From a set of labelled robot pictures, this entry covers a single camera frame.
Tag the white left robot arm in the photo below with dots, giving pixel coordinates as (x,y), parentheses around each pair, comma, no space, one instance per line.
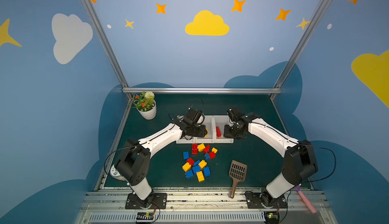
(134,159)

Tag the red tall lego brick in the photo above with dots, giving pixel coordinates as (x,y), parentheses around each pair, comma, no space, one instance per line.
(194,149)

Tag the green plant with flowers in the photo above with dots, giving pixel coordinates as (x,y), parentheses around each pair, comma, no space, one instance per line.
(145,101)

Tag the aluminium left frame post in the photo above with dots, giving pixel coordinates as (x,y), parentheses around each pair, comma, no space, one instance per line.
(93,16)

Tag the white middle sorting bin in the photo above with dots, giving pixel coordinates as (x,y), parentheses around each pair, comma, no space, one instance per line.
(209,138)

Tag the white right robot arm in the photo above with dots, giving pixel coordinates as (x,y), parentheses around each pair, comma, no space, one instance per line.
(299,159)

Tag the red lego beside yellow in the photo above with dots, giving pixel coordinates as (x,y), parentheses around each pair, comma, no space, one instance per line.
(206,149)

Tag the red lego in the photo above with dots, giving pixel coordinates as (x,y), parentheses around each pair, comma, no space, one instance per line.
(206,149)
(218,132)

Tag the blue lego brick right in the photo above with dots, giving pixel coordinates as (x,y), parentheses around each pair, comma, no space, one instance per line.
(206,171)

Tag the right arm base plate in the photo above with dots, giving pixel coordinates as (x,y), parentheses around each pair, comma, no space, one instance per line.
(258,200)

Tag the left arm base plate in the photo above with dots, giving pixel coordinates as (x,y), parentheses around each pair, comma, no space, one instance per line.
(154,200)

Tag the blue small lego brick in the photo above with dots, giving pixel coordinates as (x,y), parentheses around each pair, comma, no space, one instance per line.
(185,155)

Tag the purple pink spatula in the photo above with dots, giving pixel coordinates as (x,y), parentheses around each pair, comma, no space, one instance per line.
(305,199)

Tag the circuit board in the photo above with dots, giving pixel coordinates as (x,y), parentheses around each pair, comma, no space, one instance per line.
(144,217)
(271,218)

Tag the round tape roll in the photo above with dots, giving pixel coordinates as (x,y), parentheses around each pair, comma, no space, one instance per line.
(115,174)

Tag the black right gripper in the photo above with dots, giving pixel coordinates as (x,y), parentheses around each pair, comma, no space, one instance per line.
(234,131)

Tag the small yellow lego brick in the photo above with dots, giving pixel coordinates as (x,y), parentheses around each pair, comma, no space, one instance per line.
(214,150)

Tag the aluminium frame post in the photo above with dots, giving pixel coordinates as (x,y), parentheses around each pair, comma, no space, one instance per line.
(303,41)
(93,16)

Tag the white right sorting bin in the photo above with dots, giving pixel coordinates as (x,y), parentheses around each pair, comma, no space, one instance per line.
(219,121)

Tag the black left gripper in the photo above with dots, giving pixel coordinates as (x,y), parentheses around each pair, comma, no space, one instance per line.
(197,130)

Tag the blue lego brick left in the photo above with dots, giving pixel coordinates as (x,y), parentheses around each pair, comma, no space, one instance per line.
(189,174)

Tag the right circuit board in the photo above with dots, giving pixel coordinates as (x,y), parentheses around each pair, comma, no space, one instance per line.
(271,218)

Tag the white flower pot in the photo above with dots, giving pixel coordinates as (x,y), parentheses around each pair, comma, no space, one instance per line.
(151,114)

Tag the aluminium right frame post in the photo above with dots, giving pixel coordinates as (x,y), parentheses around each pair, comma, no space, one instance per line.
(303,41)

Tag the brown slotted scoop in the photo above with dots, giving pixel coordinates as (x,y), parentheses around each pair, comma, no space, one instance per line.
(237,172)

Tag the red lego brick small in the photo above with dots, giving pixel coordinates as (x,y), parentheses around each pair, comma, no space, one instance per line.
(211,155)

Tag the blue lego brick centre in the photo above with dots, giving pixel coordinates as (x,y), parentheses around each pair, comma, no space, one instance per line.
(196,167)

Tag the yellow large lego brick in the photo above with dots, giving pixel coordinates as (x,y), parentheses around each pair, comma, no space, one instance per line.
(201,147)

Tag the left circuit board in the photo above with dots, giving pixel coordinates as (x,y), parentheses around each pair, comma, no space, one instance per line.
(144,217)

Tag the aluminium back frame bar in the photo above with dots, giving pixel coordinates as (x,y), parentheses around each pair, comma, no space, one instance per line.
(172,90)

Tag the yellow flat lego brick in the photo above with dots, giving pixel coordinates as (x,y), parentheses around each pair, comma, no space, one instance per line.
(200,176)

